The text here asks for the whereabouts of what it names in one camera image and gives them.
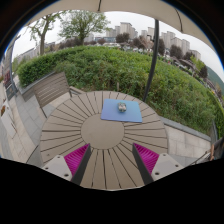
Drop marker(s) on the distant high-rise buildings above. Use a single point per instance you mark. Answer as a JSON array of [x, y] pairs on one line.
[[126, 28]]

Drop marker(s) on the blue mouse pad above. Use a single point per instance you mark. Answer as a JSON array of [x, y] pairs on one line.
[[110, 113]]

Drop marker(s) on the round leafy tree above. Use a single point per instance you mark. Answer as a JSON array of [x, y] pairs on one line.
[[81, 21]]

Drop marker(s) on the tall thin-crowned tree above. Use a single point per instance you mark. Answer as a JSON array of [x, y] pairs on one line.
[[42, 35]]

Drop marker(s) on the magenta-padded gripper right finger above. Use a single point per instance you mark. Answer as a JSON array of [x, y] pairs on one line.
[[146, 158]]

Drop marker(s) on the beige patio umbrella canopy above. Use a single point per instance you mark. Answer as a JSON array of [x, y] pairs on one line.
[[133, 7]]

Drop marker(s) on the green hedge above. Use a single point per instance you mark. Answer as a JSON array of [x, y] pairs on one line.
[[106, 66]]

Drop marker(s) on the brown slatted outdoor chair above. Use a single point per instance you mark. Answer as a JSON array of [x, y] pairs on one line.
[[51, 88]]

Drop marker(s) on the transparent computer mouse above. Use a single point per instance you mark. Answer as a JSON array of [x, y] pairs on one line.
[[122, 107]]

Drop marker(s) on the black curved umbrella pole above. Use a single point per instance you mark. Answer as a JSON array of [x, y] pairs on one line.
[[152, 60]]

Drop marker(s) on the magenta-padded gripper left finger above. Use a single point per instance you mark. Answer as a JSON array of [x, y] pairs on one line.
[[76, 158]]

